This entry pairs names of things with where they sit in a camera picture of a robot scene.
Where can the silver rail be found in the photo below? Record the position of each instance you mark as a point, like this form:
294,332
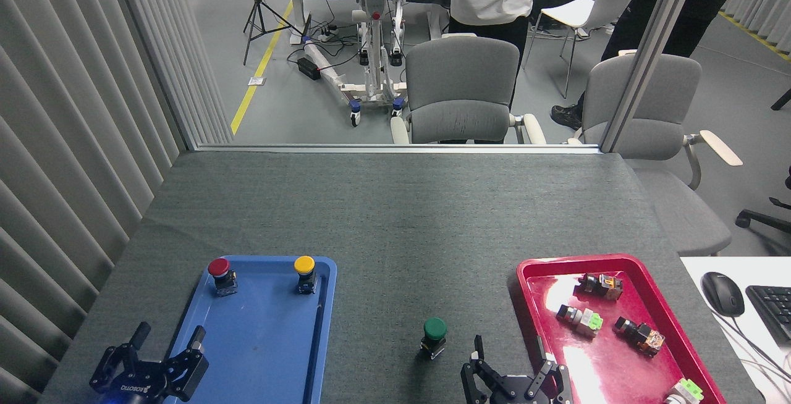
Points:
395,148

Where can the black chair base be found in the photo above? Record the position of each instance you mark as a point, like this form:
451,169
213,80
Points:
763,215

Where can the white stand on wheels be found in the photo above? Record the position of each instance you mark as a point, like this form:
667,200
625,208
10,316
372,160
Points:
374,33

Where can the black keyboard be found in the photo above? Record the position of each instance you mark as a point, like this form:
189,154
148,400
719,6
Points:
772,311

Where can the black computer mouse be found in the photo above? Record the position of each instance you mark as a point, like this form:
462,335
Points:
723,293

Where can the black power box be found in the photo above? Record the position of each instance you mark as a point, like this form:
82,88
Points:
308,68

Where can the white green switch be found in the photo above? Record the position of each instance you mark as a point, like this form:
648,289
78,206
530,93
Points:
584,320
686,391

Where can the white chair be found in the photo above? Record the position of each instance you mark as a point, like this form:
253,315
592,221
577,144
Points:
593,12

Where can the white power strip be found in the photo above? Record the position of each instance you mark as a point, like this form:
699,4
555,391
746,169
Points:
327,34

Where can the red push button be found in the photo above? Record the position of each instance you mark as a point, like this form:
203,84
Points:
219,266

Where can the blue plastic tray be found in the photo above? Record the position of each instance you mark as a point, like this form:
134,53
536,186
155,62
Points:
266,354

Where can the grey office chair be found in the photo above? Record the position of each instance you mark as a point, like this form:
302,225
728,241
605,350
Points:
460,95
680,206

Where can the yellow push button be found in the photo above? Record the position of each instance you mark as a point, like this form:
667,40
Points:
304,264

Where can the green push button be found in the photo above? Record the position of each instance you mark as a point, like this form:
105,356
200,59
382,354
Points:
434,328

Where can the metal floor plate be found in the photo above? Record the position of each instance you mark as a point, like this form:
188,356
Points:
256,81

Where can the silver post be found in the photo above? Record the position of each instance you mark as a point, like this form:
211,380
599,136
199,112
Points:
649,58

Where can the black orange switch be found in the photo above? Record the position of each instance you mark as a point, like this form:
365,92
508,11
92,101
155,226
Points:
642,336
602,285

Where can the red plastic tray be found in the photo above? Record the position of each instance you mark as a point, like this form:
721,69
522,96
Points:
618,367

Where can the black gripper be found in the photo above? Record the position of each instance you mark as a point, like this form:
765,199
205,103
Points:
519,391
145,382

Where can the white desk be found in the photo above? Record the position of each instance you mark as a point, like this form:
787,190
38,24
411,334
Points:
766,379

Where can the black tripod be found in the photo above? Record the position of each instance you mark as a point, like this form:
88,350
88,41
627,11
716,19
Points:
259,12

